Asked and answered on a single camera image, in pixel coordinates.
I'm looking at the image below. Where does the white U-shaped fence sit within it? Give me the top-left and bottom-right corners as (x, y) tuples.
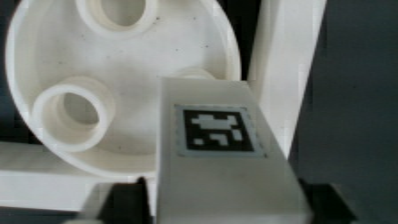
(0, 0), (327, 211)

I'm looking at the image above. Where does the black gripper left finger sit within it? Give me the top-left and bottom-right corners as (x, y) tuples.
(76, 177), (152, 224)

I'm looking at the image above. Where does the white stool leg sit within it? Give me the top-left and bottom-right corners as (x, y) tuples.
(156, 78), (312, 224)

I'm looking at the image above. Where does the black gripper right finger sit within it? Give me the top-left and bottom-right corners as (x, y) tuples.
(298, 179), (357, 224)

